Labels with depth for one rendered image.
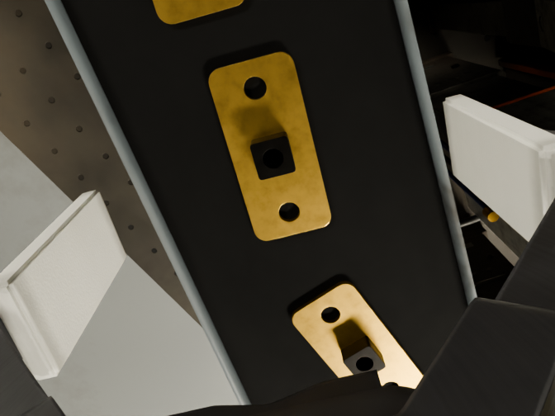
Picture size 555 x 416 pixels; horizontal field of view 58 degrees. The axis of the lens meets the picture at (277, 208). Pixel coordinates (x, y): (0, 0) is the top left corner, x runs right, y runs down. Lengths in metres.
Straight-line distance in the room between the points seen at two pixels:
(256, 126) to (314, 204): 0.05
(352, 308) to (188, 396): 1.64
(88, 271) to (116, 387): 1.74
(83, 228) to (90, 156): 0.58
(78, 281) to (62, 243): 0.01
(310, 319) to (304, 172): 0.08
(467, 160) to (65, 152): 0.65
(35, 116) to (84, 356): 1.21
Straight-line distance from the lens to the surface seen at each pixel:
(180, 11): 0.22
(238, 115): 0.23
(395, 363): 0.29
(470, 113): 0.17
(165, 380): 1.86
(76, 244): 0.17
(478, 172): 0.17
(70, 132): 0.75
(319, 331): 0.27
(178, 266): 0.25
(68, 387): 1.97
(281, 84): 0.22
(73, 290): 0.16
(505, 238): 0.38
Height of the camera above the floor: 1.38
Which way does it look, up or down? 68 degrees down
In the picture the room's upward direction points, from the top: 178 degrees clockwise
